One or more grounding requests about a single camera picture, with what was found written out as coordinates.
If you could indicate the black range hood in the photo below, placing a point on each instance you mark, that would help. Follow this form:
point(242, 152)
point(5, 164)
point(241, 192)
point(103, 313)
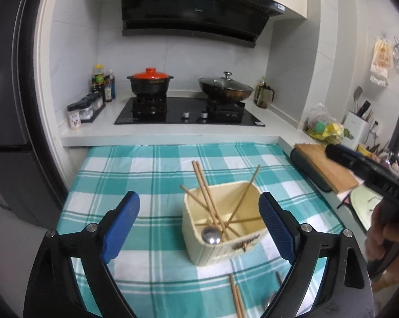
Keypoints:
point(193, 10)

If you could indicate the teal plaid tablecloth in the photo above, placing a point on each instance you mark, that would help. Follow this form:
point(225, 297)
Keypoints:
point(159, 179)

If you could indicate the black-lidded spice jar rack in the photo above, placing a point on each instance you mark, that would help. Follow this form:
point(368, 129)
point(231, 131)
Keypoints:
point(92, 107)

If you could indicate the dark sauce bottle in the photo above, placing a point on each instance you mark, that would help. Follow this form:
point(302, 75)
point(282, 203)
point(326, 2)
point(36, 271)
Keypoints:
point(109, 87)

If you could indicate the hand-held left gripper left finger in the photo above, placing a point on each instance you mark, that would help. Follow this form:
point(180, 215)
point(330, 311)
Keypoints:
point(120, 228)

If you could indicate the white countertop utensil box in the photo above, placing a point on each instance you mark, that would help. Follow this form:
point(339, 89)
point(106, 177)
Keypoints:
point(355, 131)

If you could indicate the plastic bag with produce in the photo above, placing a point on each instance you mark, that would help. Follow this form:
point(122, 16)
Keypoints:
point(325, 126)

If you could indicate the cream utensil holder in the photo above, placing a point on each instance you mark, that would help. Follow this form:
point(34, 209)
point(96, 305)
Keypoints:
point(219, 255)

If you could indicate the wok with glass lid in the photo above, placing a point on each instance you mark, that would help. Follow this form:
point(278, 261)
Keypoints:
point(226, 89)

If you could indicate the glass press pot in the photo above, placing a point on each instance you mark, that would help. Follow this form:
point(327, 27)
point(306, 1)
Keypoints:
point(264, 94)

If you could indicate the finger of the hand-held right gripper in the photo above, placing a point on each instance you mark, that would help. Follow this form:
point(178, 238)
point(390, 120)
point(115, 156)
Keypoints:
point(343, 155)

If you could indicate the silver metal spoon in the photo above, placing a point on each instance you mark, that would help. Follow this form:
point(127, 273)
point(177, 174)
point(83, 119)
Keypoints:
point(211, 236)
point(279, 277)

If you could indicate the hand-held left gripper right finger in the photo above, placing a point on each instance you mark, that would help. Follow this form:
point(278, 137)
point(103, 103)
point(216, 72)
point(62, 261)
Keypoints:
point(277, 228)

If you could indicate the black pot with red lid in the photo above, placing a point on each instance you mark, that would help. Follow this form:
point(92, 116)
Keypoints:
point(149, 84)

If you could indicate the wooden chopstick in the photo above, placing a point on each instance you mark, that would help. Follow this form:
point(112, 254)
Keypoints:
point(203, 192)
point(238, 297)
point(199, 202)
point(249, 218)
point(249, 185)
point(233, 291)
point(208, 190)

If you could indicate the dark grey rolled mat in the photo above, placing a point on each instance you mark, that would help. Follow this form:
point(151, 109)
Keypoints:
point(307, 170)

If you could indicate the black spatula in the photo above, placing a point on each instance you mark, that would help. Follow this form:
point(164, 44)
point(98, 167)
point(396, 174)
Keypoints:
point(358, 94)

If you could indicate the black gas cooktop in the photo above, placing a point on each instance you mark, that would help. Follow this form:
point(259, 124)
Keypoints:
point(186, 114)

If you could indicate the hanging printed food bag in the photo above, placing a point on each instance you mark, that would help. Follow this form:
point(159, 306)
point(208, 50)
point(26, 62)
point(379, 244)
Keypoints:
point(381, 63)

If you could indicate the wooden cutting board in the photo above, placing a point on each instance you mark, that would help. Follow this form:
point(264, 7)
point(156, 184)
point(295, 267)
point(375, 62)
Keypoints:
point(332, 169)

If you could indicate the green cutting board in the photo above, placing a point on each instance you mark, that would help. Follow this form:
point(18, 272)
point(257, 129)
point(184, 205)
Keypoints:
point(363, 205)

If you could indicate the yellow-capped sauce bottle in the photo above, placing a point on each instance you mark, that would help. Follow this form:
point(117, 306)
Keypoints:
point(98, 76)

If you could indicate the person's right hand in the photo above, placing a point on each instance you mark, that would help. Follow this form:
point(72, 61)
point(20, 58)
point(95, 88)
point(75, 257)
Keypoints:
point(385, 238)

